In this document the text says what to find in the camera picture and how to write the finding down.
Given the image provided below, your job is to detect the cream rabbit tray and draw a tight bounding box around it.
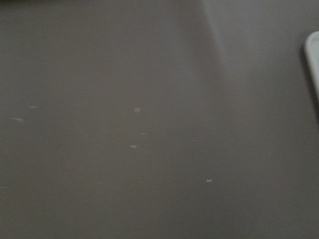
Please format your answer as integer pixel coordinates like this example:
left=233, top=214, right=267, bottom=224
left=304, top=31, right=319, bottom=100

